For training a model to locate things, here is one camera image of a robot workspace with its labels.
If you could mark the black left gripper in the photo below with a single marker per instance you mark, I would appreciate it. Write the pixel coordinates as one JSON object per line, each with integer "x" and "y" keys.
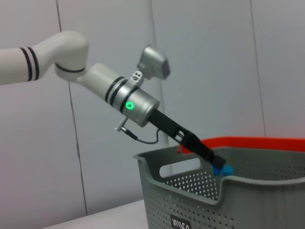
{"x": 166, "y": 124}

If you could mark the blue square toy brick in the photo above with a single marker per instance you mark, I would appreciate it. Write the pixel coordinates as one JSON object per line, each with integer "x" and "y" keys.
{"x": 224, "y": 170}

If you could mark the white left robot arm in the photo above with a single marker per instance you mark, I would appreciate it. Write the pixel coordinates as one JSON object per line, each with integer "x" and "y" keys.
{"x": 71, "y": 47}

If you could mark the grey-green perforated storage basket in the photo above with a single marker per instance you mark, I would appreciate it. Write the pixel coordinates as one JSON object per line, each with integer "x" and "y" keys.
{"x": 238, "y": 210}

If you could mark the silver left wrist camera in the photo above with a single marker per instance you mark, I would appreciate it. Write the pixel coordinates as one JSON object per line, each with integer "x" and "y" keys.
{"x": 152, "y": 59}

